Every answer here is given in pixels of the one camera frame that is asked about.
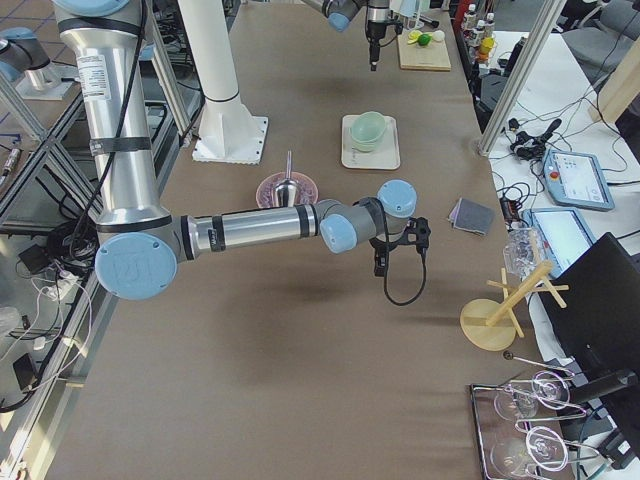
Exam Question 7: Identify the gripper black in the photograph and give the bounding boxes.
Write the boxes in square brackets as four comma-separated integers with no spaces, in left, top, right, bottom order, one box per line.
[369,217,431,276]
[366,20,385,71]

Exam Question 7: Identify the green bowl robot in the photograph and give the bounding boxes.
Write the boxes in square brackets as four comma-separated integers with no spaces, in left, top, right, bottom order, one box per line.
[350,111,386,140]
[349,131,386,147]

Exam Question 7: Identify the lemon slice top stacked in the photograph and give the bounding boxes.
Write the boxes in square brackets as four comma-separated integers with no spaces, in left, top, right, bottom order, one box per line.
[407,30,422,45]

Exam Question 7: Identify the green lime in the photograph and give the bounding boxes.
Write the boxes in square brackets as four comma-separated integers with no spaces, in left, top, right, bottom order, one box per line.
[417,33,432,47]

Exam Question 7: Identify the bamboo cutting board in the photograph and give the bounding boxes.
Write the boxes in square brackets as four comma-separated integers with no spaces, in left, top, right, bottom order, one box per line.
[398,33,451,72]

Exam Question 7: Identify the green bowl on tray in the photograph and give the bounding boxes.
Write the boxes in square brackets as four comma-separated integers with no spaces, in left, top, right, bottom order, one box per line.
[352,142,380,153]

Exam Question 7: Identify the grey folded cloth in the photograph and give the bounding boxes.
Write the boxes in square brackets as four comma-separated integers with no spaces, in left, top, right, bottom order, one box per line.
[448,198,495,236]

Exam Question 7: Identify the pink bowl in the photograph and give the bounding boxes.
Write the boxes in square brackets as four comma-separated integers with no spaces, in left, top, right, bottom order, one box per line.
[255,171,319,209]

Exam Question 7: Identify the cream rabbit tray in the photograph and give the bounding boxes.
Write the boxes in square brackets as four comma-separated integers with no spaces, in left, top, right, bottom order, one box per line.
[341,115,401,170]

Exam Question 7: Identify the metal ice scoop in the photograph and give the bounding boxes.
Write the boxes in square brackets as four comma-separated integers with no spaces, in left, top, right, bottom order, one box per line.
[272,150,299,207]

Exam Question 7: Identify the wooden mug tree stand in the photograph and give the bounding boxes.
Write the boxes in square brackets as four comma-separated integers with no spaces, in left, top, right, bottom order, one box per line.
[460,234,569,351]

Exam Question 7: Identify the clear glass mug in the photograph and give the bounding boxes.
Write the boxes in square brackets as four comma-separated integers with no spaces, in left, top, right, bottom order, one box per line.
[503,228,542,278]

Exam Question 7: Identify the blue teach pendant tablet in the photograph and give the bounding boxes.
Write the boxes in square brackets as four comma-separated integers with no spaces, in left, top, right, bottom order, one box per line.
[543,149,615,211]

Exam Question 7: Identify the wine glass far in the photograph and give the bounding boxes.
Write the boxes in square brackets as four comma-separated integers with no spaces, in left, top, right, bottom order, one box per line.
[494,370,569,420]

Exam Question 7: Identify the wine glass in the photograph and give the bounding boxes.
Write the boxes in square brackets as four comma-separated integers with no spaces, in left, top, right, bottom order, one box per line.
[490,426,569,479]
[494,370,569,420]

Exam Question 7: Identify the black monitor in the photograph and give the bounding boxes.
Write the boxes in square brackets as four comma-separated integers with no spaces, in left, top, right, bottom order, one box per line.
[543,233,639,379]

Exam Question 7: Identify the wine glass near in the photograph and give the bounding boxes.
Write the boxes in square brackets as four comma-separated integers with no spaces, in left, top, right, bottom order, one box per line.
[490,426,569,479]

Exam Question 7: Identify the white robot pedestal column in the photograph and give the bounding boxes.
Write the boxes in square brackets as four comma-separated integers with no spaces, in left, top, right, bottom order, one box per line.
[179,0,251,125]

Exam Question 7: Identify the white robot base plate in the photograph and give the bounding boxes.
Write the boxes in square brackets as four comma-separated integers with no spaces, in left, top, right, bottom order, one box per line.
[192,114,269,165]

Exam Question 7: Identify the aluminium frame post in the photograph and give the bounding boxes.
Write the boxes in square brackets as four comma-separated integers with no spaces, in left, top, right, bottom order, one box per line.
[477,0,566,157]

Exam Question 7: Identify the wire glass rack tray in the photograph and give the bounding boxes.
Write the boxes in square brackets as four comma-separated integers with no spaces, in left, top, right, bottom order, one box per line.
[470,350,611,479]

